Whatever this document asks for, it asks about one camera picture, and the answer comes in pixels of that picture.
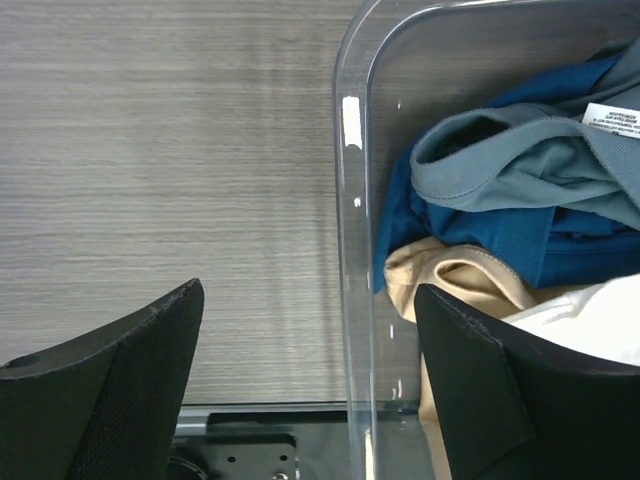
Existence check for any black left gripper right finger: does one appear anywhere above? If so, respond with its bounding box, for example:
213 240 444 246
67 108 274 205
415 285 639 479

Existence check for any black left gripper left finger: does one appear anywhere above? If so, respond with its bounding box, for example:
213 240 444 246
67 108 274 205
1 279 205 479

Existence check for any cream white t shirt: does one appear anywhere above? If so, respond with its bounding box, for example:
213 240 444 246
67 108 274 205
504 274 640 366

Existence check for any tan t shirt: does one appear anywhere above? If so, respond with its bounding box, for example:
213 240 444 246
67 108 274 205
383 236 551 480

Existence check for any dark blue t shirt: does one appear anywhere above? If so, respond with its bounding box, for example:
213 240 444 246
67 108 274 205
373 46 639 290

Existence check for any grey-blue t shirt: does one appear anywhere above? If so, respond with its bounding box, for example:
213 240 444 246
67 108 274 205
410 42 639 228

